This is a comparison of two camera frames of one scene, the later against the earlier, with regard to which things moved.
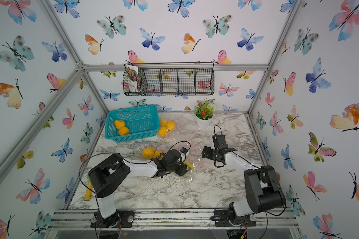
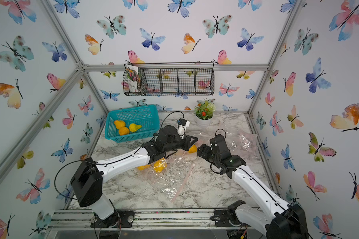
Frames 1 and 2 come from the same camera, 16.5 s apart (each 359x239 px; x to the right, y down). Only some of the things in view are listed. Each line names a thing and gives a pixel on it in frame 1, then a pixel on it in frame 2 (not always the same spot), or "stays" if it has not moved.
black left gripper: x=183 y=171 → x=186 y=144
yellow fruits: x=189 y=165 → x=133 y=127
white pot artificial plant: x=204 y=111 stays
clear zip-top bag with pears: x=195 y=155 → x=244 y=145
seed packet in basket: x=131 y=72 stays
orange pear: x=119 y=124 stays
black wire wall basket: x=192 y=78 stays
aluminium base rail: x=268 y=219 stays
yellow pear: x=123 y=131 stays
